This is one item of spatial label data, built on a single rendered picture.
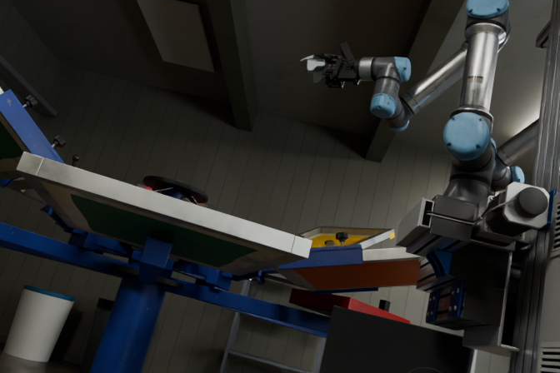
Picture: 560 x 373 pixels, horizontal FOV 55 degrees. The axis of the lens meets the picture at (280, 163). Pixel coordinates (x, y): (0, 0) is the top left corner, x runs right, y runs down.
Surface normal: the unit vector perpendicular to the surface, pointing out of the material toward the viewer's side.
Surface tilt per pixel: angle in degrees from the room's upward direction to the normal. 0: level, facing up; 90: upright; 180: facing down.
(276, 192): 90
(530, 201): 90
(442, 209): 90
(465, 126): 97
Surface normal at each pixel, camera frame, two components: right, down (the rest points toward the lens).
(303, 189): -0.01, -0.32
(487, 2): -0.37, -0.51
